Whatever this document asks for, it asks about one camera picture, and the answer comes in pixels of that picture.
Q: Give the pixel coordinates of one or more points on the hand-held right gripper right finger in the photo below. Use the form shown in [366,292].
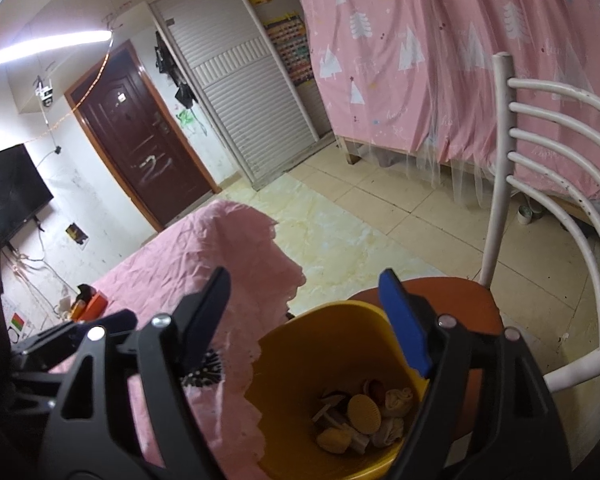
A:
[405,320]

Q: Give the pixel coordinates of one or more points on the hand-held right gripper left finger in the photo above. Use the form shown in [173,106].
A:
[200,325]

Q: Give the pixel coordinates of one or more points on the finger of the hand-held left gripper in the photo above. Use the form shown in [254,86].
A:
[30,382]
[117,321]

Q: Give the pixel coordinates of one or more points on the wooden hairbrush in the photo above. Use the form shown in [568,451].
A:
[362,412]

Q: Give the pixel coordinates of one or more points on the yellow plastic bin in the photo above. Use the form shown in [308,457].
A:
[300,360]

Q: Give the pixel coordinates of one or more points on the orange box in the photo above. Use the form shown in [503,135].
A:
[97,305]

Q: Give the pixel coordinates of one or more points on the orange tube bottle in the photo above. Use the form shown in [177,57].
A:
[76,310]

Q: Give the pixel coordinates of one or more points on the black pouch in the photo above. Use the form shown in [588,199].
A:
[86,291]

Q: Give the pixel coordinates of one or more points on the reddish shell-shaped item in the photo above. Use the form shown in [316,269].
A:
[374,388]

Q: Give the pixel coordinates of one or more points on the pink bedsheet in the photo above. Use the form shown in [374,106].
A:
[205,245]

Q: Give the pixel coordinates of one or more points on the white crumpled cloth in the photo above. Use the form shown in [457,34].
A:
[397,400]

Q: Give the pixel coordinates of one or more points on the white mushroom-shaped piece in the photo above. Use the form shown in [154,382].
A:
[330,405]

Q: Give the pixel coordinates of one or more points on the yellow round sponge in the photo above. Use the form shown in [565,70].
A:
[332,441]

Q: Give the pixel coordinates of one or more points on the white tulle net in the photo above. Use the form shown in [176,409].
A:
[445,170]

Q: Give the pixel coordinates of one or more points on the small metal can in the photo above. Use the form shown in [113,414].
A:
[525,215]

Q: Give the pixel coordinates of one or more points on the dark brown door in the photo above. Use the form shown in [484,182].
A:
[130,145]

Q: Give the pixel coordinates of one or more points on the white metal chair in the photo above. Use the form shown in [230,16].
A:
[500,160]

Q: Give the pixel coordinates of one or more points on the black handbag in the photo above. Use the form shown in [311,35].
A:
[185,95]

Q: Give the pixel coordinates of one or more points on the pink tree print curtain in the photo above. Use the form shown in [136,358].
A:
[430,85]

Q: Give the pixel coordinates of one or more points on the white slatted wardrobe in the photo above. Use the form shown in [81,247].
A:
[240,85]

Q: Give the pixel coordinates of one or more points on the bundle of black hanging bags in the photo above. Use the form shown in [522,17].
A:
[162,57]

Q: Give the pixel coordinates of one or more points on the ceiling light tube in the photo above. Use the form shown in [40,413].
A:
[45,47]

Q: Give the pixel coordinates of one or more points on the colourful grid poster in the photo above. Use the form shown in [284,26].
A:
[290,50]

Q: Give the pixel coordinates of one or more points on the black wall television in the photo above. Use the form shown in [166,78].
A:
[10,190]

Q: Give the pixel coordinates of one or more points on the white security camera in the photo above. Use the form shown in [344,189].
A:
[45,92]

